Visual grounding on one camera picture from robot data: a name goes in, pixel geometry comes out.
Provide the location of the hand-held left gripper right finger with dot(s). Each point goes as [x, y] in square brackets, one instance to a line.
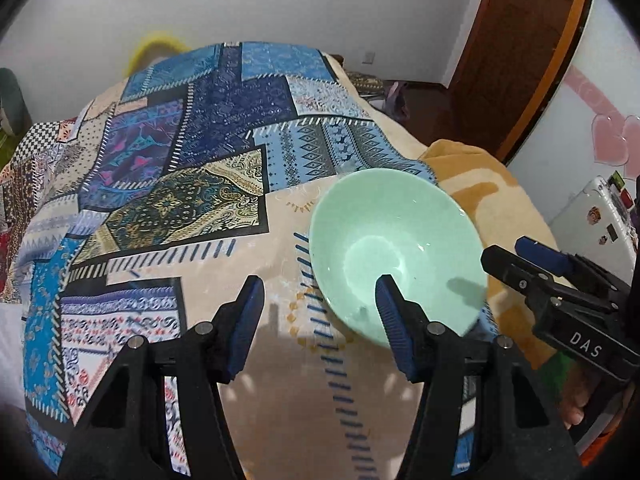
[395, 330]

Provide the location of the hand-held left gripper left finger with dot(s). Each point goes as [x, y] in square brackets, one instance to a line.
[247, 325]

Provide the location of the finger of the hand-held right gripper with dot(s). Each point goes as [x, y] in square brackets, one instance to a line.
[545, 255]
[520, 272]

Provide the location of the green bowl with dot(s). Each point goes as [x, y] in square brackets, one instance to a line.
[380, 230]

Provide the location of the person's right hand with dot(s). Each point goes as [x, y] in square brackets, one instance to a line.
[575, 400]

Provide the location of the silver suitcase with stickers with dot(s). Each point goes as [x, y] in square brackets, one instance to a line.
[590, 225]

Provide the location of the orange yellow blanket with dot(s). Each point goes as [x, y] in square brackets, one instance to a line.
[500, 185]

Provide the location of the patchwork printed blanket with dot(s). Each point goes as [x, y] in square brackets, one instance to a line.
[200, 200]

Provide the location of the wooden door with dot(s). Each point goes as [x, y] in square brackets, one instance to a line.
[520, 35]

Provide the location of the patterned pillow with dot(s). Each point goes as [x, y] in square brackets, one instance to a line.
[370, 82]

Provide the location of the green carton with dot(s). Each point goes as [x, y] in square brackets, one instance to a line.
[7, 147]

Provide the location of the pink heart wall decal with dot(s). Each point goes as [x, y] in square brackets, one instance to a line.
[612, 135]

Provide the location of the wall socket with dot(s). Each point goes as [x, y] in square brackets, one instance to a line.
[368, 57]

